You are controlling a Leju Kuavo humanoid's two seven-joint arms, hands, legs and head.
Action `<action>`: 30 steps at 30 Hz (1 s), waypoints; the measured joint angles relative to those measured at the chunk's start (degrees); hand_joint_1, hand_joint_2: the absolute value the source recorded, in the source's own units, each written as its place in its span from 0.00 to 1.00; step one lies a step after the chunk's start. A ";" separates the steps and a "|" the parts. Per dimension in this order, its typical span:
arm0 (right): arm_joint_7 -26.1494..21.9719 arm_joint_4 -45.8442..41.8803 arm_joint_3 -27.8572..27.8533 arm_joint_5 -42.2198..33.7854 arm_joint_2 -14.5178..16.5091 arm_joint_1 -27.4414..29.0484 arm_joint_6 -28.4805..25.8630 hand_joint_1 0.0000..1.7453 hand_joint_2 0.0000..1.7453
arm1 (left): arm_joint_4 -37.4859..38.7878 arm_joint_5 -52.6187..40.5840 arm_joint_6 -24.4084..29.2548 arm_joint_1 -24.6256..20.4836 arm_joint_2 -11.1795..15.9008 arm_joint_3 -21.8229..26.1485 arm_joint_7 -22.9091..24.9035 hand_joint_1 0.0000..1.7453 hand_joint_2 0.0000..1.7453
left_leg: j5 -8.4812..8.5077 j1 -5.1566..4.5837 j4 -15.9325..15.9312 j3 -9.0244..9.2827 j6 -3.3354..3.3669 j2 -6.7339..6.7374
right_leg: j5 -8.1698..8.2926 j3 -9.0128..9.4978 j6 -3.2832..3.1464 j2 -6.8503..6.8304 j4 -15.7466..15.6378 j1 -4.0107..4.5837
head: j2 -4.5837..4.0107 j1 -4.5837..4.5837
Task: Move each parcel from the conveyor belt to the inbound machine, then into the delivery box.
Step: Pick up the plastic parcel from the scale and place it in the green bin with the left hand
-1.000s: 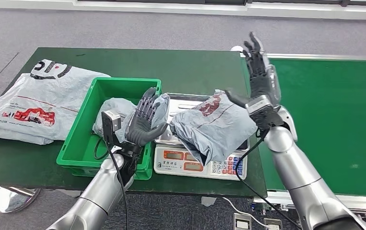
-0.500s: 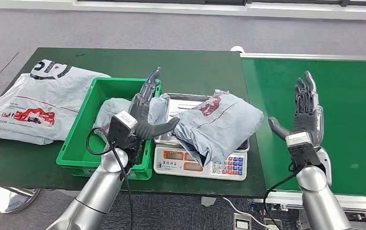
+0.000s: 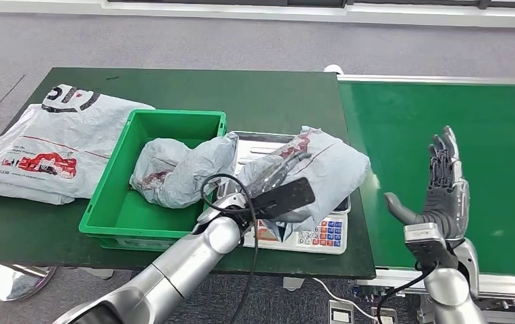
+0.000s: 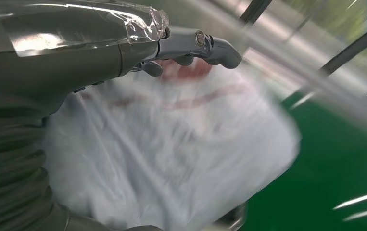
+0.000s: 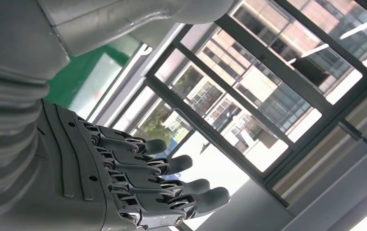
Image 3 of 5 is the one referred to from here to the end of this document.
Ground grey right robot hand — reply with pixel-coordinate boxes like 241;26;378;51
383;126;471;240

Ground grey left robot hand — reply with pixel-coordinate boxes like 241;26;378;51
246;151;313;200

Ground grey parcel with red print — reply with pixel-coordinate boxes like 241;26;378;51
234;126;371;242

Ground plain grey parcel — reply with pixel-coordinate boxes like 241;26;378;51
130;132;239;210

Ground green conveyor belt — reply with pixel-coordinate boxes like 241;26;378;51
338;82;515;277

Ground grey floor socket box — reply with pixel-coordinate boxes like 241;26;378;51
370;307;399;324
327;300;356;324

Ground white scale with steel tray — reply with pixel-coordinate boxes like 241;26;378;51
214;130;352;256

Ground green plastic bin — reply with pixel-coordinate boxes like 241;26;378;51
78;109;227;251

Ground large white printed mail bag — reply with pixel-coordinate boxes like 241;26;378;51
0;84;156;207

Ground chrome table base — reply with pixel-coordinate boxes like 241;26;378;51
0;263;57;302

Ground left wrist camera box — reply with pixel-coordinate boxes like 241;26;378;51
250;177;316;220

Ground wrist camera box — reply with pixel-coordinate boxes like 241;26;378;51
403;222;459;272
250;177;316;220

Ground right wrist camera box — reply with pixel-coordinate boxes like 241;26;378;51
403;222;459;272

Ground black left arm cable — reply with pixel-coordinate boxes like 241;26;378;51
200;173;259;324

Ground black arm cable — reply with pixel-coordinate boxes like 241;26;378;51
375;263;438;324
200;173;259;324

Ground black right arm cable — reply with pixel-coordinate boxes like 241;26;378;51
375;263;438;324

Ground aluminium conveyor frame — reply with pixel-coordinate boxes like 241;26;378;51
337;75;515;324

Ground white bracket under table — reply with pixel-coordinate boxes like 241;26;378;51
282;277;305;293

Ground white floor cable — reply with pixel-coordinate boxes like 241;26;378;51
313;277;394;323

